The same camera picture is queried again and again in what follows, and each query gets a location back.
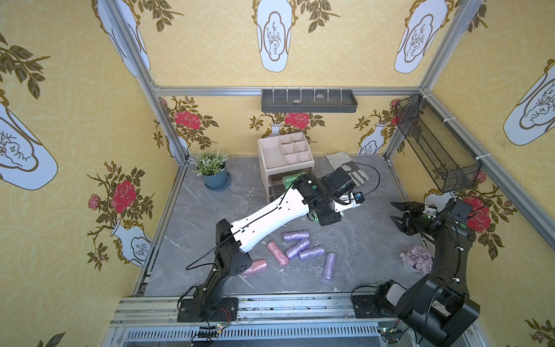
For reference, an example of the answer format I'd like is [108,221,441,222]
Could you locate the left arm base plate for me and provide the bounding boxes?
[177,297,238,322]

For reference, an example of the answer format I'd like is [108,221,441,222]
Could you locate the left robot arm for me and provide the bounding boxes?
[193,169,357,318]

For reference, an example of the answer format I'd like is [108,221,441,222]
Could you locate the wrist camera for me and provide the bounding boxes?
[320,168,364,205]
[445,199,473,225]

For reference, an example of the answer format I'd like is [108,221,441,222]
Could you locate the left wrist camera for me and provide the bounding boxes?
[320,168,364,205]

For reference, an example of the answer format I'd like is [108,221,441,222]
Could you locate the beige drawer organizer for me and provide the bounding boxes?
[257,132,315,202]

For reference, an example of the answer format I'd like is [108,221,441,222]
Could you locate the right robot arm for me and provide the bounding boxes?
[373,199,480,346]

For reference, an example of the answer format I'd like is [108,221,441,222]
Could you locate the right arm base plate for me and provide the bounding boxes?
[351,294,392,319]

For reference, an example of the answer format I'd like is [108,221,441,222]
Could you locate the black wire mesh basket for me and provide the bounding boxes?
[397,95,482,192]

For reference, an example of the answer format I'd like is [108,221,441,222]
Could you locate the pink trash bag roll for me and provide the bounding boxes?
[242,260,268,277]
[267,241,290,267]

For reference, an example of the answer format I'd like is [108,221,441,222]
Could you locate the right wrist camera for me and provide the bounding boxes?
[445,199,473,225]

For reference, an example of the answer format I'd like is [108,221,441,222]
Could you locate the potted green plant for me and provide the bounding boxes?
[192,150,231,192]

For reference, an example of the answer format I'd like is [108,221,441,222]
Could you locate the purple trash bag roll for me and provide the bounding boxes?
[286,238,311,260]
[282,230,309,242]
[299,246,326,261]
[322,252,336,281]

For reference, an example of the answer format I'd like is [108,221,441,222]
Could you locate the grey wall shelf tray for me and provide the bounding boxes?
[261,88,358,114]

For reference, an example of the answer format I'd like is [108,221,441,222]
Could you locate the grey work glove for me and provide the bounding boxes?
[326,152,369,187]

